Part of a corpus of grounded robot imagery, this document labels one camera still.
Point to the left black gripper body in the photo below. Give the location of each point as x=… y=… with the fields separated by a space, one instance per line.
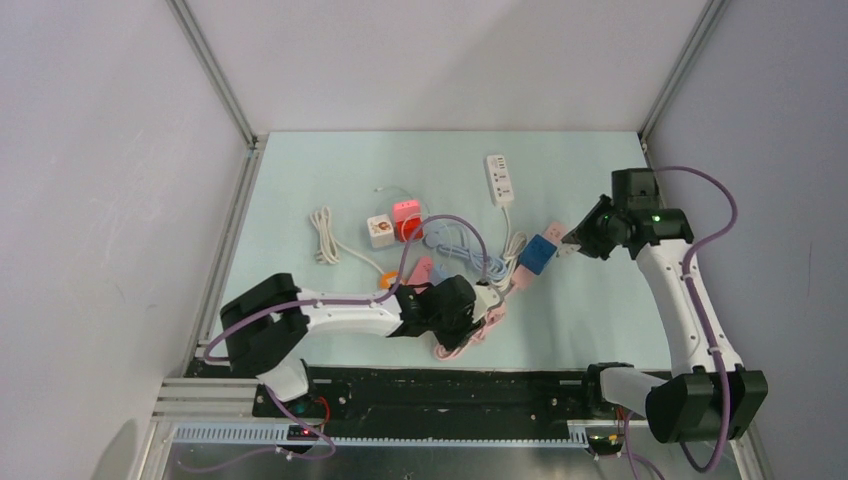
x=453 y=330

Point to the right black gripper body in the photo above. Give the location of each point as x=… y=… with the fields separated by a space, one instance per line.
x=604 y=240

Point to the blue cube socket adapter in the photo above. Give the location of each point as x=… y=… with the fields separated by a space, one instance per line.
x=537 y=254

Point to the pink triangular power strip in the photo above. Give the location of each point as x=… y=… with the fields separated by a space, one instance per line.
x=419 y=279

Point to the white power strip with cable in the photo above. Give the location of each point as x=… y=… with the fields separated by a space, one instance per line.
x=503 y=195

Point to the white cube socket adapter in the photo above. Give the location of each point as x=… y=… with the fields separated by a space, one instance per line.
x=381 y=232

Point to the pink square plug adapter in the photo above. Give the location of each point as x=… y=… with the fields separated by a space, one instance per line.
x=405 y=210

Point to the white square plug adapter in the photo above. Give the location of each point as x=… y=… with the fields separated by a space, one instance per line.
x=566 y=249

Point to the pink power strip with cable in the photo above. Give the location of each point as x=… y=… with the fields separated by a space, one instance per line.
x=521 y=280

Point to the red cube socket adapter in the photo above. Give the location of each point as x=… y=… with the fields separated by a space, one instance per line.
x=409 y=229

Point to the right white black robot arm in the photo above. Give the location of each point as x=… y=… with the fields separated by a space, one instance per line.
x=710 y=395

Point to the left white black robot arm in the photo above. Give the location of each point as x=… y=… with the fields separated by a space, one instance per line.
x=263 y=325

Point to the orange power strip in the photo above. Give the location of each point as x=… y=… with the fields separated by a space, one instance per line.
x=388 y=280

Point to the aluminium frame rail front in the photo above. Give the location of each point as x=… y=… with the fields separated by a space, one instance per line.
x=199 y=391

